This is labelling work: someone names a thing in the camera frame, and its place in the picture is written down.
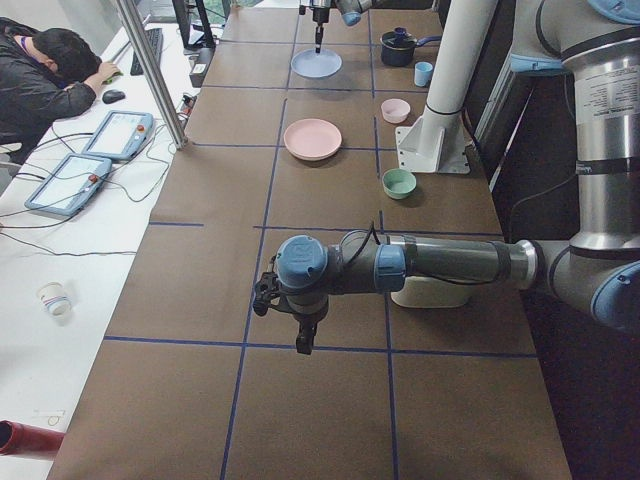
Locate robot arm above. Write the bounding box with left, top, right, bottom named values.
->
left=253, top=1, right=639, bottom=354
left=299, top=0, right=382, bottom=54

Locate pink plate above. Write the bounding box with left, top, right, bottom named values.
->
left=283, top=118, right=342, bottom=153

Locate light blue cup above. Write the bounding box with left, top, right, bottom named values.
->
left=414, top=61, right=434, bottom=87

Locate person in black jacket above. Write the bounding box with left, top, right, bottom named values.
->
left=1, top=17, right=120, bottom=164

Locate cream toaster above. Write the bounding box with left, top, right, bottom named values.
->
left=391, top=276, right=474, bottom=309

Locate pink bowl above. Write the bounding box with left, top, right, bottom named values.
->
left=380, top=98, right=411, bottom=124

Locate black computer mouse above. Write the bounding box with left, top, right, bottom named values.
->
left=102, top=89, right=126, bottom=104

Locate black power box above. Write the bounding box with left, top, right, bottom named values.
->
left=189, top=47, right=215, bottom=88

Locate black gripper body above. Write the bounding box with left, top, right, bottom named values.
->
left=287, top=294, right=329, bottom=324
left=309, top=0, right=330, bottom=24

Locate white mounting pole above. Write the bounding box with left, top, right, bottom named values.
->
left=396, top=0, right=498, bottom=175

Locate black keyboard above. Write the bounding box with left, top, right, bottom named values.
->
left=130, top=27, right=165, bottom=77

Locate paper cup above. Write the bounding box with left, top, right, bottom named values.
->
left=36, top=282, right=72, bottom=325

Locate teach pendant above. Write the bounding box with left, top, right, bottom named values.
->
left=82, top=110, right=154, bottom=162
left=24, top=154, right=112, bottom=218

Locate green bowl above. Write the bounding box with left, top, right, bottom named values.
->
left=382, top=168, right=417, bottom=200

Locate cream plate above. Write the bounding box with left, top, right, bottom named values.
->
left=289, top=150, right=336, bottom=162

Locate red cylinder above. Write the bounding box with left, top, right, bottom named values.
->
left=1, top=420, right=65, bottom=460

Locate lower teach pendant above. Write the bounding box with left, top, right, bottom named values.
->
left=24, top=154, right=112, bottom=218

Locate dark blue pot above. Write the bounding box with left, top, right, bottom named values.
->
left=380, top=31, right=442, bottom=67

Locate aluminium frame post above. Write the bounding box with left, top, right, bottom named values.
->
left=115, top=0, right=188, bottom=150

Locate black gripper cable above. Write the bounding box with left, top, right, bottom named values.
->
left=252, top=220, right=481, bottom=317

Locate dark blue cup in pot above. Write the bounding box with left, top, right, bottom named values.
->
left=393, top=27, right=407, bottom=40

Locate blue plate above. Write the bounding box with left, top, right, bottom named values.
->
left=291, top=48, right=342, bottom=79

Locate upper teach pendant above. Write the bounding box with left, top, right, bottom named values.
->
left=82, top=110, right=154, bottom=162

